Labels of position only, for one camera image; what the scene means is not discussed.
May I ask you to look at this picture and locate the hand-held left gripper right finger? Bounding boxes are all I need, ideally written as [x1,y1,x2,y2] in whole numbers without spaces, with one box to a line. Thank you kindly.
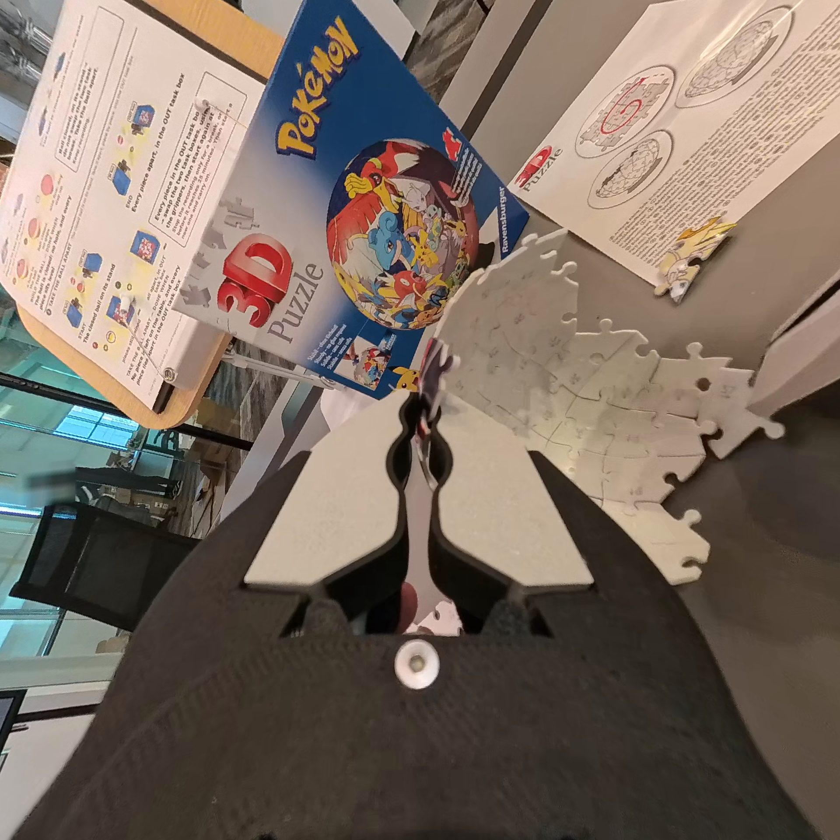
[432,408,596,635]

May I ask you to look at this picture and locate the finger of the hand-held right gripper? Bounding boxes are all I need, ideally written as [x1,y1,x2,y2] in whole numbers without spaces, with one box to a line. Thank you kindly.
[751,282,840,421]

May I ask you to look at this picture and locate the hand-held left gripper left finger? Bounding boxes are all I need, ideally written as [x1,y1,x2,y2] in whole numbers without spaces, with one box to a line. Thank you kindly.
[243,392,419,635]

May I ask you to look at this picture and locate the partly built puzzle ball shell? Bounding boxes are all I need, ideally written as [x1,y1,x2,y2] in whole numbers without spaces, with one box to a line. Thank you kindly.
[415,228,785,586]

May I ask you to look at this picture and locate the yellow cream joined puzzle pieces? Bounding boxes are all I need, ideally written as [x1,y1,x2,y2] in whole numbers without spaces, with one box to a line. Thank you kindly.
[653,220,737,303]

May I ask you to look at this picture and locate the puzzle instruction leaflet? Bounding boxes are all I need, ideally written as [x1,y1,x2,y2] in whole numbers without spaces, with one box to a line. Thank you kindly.
[505,0,840,286]

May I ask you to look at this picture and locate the blue puzzle box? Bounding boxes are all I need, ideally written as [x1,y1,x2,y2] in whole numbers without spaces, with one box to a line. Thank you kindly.
[177,0,531,401]

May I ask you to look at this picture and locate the task instruction sheet on clipboard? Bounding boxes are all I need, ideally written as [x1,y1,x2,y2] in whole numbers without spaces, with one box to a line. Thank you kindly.
[13,0,290,431]

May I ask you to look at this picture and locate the black office chair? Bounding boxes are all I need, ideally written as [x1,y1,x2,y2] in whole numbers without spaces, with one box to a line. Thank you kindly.
[10,502,198,631]

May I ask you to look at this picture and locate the dark computer monitor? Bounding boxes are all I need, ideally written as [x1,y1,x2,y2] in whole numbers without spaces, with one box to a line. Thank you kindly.
[0,689,27,769]

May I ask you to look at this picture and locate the printed task instruction sheet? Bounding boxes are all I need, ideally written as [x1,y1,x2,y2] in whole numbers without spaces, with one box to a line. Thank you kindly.
[0,0,266,408]

